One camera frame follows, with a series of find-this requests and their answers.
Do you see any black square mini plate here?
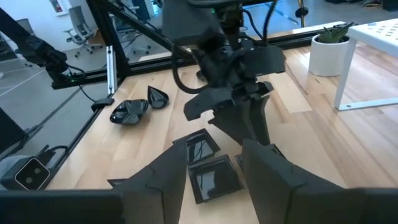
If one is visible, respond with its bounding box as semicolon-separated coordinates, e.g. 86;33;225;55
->
172;128;221;166
187;154;245;205

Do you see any white perforated metal riser shelf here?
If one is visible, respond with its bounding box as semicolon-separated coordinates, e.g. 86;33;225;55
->
334;17;398;112

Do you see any small plant in white pot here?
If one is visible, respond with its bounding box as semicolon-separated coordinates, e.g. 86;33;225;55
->
308;21;356;78

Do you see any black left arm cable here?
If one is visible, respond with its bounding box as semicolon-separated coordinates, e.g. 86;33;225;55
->
170;46;206;95

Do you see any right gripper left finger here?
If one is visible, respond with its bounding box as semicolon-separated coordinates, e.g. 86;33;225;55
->
121;141;190;224

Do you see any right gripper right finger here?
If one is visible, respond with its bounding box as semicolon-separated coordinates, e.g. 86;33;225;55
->
242;139;349;224

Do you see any black cable clamp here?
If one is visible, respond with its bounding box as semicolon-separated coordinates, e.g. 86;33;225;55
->
90;97;115;113

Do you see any black teardrop mini plate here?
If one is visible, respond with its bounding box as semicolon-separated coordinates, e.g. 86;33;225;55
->
147;85;170;110
106;177;129;188

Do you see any black leaf mini plate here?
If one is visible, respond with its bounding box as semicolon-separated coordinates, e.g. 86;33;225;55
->
109;98;150;126

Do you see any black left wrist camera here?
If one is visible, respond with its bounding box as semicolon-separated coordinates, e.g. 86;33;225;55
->
243;45;287;76

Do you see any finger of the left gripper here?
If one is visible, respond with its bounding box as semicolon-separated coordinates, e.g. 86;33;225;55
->
248;95;271;146
208;99;261;146

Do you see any grey office chair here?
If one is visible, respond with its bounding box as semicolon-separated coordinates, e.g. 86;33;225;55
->
63;5;104;51

